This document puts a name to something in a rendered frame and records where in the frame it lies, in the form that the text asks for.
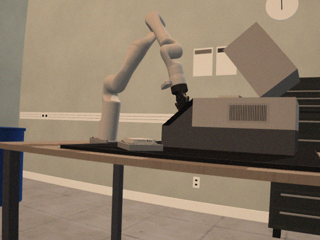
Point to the grey benchtop machine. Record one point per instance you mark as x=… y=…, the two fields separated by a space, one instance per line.
x=264 y=125

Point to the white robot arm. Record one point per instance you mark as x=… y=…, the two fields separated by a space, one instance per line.
x=115 y=84

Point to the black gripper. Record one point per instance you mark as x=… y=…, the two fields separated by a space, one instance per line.
x=180 y=91

